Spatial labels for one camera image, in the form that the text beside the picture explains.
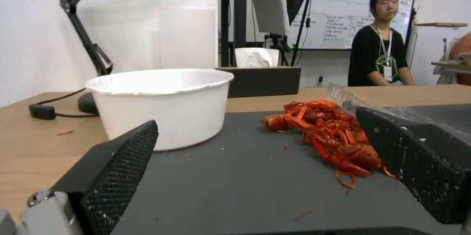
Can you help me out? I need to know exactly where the clear plastic takeout box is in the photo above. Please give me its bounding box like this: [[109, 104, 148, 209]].
[[325, 82, 471, 130]]

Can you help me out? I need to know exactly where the black power adapter with cable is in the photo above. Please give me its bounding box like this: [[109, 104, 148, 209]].
[[28, 88, 99, 120]]

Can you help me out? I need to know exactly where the dark wooden tissue box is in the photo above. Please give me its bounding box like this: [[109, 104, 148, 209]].
[[215, 66, 302, 98]]

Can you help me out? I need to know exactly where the black metal frame post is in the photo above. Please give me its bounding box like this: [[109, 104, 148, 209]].
[[220, 0, 255, 67]]

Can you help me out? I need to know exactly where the person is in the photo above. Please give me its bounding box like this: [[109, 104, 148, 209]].
[[347, 0, 418, 87]]

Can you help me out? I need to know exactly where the dark grey table mat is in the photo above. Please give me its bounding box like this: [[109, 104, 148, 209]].
[[108, 104, 471, 235]]

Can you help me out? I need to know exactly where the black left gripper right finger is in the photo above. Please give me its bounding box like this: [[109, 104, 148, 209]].
[[355, 106, 471, 225]]

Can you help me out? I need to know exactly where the white tissue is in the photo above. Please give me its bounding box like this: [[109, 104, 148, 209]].
[[233, 47, 280, 67]]

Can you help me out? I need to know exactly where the black articulated desk lamp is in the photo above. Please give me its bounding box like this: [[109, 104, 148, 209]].
[[57, 0, 115, 115]]

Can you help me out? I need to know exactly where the white round disposable bowl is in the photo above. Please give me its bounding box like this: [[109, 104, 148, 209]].
[[84, 69, 235, 151]]

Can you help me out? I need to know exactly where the black light stand tripod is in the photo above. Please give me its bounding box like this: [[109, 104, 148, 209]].
[[263, 0, 314, 67]]

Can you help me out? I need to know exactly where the red crayfish shell pile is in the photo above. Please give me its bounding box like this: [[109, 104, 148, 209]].
[[261, 99, 397, 190]]

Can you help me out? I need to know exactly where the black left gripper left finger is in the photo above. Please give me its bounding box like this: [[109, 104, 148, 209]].
[[0, 120, 160, 235]]

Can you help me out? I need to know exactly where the white foam board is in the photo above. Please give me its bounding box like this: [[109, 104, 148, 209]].
[[151, 5, 218, 70]]

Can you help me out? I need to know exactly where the whiteboard with writing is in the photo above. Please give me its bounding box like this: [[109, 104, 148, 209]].
[[283, 0, 421, 51]]

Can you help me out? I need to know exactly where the orange round object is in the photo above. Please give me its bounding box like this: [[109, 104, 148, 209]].
[[444, 31, 471, 86]]

